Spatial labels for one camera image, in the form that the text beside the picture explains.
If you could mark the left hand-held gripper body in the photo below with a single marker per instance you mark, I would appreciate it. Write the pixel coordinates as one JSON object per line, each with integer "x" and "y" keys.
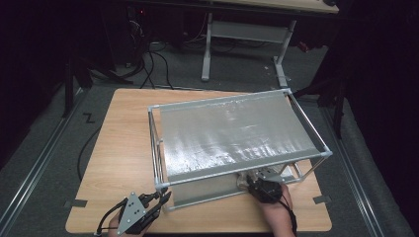
{"x": 131, "y": 214}

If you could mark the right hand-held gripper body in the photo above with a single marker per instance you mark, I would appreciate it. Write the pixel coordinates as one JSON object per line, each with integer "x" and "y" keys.
{"x": 265, "y": 191}

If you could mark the metal frame glass shelf rack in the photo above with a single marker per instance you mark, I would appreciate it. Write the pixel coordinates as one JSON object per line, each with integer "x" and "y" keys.
{"x": 230, "y": 131}

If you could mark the person's right hand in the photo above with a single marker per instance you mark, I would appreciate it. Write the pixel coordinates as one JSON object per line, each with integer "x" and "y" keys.
{"x": 278, "y": 209}

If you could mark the person's left hand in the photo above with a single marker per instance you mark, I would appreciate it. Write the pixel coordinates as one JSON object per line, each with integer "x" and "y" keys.
{"x": 113, "y": 228}

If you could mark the grey tape piece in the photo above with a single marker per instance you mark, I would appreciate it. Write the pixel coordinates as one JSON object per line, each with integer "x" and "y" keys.
{"x": 75, "y": 203}
{"x": 322, "y": 199}

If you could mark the black metal stand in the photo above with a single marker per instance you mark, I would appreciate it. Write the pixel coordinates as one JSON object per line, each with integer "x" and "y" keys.
{"x": 339, "y": 112}
{"x": 68, "y": 89}

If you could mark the small red object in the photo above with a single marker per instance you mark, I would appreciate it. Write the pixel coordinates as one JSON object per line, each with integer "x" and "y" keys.
{"x": 303, "y": 46}

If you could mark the white-legged background desk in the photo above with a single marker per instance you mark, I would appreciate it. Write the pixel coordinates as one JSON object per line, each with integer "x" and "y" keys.
{"x": 247, "y": 32}

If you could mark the dark computer tower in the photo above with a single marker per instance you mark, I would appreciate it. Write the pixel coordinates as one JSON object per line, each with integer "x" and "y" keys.
{"x": 131, "y": 33}

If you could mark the metal floor rail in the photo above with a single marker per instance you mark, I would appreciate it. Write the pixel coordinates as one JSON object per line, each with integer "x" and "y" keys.
{"x": 364, "y": 204}
{"x": 38, "y": 163}

